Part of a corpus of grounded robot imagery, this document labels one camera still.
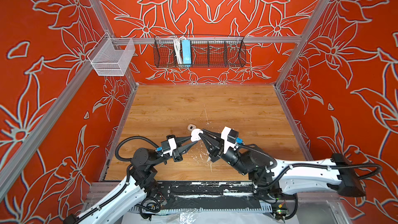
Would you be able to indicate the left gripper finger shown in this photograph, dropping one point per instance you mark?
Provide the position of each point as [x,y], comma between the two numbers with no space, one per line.
[181,140]
[186,145]

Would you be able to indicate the small green circuit board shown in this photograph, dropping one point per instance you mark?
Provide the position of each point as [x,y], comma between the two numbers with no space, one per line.
[280,211]

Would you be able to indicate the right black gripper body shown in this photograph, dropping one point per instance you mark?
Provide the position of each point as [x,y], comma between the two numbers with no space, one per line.
[217,155]

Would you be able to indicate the clear plastic wall bin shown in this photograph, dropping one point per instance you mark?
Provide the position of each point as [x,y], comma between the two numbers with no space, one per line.
[112,56]

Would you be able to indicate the blue box in basket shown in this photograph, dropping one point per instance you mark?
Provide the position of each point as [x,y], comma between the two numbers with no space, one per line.
[186,52]

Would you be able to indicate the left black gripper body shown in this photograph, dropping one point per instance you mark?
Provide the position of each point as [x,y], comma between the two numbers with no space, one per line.
[176,158]

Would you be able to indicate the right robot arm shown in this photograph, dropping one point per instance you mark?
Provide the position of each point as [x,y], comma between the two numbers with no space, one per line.
[273,176]

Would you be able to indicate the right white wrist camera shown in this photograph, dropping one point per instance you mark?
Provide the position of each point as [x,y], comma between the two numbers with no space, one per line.
[231,140]

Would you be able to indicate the black wire wall basket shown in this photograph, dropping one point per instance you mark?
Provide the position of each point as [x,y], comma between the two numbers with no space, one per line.
[220,51]

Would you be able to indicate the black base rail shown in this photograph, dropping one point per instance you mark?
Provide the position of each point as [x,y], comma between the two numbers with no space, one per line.
[239,196]

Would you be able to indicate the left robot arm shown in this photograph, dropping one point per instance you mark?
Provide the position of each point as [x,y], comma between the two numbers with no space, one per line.
[139,187]

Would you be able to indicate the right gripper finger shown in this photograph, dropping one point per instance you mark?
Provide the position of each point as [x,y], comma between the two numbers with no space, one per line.
[210,145]
[209,135]

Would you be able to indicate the white earbud charging case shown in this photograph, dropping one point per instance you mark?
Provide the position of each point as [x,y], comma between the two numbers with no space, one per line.
[191,127]

